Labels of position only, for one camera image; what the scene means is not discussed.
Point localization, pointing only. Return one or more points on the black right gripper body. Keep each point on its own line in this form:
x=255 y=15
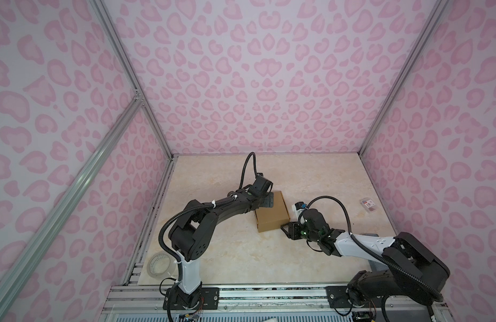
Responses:
x=303 y=232

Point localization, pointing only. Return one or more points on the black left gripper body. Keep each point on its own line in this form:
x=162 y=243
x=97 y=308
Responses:
x=267 y=202

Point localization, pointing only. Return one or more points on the brown cardboard box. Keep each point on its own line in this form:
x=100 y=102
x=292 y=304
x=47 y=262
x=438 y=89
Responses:
x=268 y=219

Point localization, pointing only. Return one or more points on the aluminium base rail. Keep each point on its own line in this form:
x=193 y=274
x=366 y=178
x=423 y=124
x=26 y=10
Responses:
x=264 y=302

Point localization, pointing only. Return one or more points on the small pink card packet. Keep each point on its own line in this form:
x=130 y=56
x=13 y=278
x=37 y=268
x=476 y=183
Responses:
x=369 y=205

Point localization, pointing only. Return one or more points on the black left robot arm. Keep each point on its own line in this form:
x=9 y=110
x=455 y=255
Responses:
x=187 y=235

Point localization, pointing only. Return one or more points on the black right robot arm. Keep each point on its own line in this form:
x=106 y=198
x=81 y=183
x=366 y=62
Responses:
x=410 y=268

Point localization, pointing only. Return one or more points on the aluminium diagonal frame strut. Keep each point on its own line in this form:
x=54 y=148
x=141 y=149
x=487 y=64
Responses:
x=18 y=275

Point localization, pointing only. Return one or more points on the clear tape roll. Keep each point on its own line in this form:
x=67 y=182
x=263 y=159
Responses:
x=161 y=266

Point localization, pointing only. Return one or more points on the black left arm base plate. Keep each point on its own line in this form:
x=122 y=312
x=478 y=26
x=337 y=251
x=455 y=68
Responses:
x=206 y=298

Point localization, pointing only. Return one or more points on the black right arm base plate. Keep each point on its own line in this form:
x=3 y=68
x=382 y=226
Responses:
x=338 y=297

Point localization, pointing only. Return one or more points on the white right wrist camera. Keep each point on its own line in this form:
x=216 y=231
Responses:
x=298 y=208

